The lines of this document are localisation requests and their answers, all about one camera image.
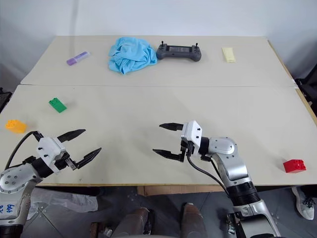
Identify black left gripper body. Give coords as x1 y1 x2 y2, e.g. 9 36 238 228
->
54 151 77 172

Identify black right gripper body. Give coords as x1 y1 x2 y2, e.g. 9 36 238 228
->
179 137 195 162

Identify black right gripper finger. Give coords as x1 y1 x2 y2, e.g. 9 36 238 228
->
159 122 185 132
152 148 185 163

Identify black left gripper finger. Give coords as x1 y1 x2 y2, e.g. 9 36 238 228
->
58 128 86 144
73 147 103 170

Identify green toy brick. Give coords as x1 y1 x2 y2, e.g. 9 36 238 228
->
49 98 68 114

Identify clear plastic bag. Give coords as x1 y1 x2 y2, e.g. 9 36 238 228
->
26 187 99 222

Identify orange toy brick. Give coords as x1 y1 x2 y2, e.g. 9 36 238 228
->
5 119 28 134

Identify dark brown rounded shape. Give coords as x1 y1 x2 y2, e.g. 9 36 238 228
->
181 202 208 238
118 207 156 238

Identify grey handheld remote controller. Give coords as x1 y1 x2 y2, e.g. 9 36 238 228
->
156 41 202 62

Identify black box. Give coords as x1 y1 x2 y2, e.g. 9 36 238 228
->
0 87 13 115

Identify purple capped tube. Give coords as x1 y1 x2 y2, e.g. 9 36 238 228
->
66 51 90 66

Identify crumpled light blue cloth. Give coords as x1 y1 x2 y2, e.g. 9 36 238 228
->
107 37 159 75

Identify pale yellow folded cloth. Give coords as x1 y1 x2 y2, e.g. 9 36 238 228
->
221 47 238 63

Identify red toy brick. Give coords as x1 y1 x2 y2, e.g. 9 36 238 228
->
283 159 307 174

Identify white sneaker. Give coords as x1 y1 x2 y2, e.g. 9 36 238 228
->
291 186 317 220

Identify black equipment case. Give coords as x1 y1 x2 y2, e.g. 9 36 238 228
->
294 77 317 115

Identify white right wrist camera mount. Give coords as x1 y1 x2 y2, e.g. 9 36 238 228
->
180 120 204 157

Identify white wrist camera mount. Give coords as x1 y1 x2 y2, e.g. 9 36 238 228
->
36 137 67 176
180 120 204 157

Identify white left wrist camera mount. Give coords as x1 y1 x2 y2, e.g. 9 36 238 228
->
36 137 67 176

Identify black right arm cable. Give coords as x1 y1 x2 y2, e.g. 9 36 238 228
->
186 153 231 197

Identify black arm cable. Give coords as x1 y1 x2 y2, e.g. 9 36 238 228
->
186 153 231 197
4 130 44 172

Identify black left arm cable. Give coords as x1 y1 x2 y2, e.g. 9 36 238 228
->
4 130 44 172

